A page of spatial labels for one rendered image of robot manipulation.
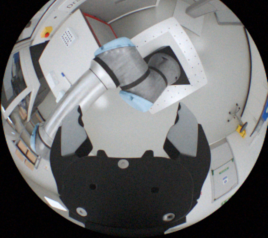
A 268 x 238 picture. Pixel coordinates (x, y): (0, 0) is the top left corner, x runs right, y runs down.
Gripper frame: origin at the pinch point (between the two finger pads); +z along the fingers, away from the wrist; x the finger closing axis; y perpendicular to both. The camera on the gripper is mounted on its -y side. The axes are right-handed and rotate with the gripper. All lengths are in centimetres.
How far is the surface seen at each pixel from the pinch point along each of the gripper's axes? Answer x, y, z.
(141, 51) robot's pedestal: 5.2, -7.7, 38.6
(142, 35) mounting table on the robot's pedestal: 5.9, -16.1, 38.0
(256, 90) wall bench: 296, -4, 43
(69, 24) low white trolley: -39, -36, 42
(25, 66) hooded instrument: -101, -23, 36
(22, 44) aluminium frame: -65, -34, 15
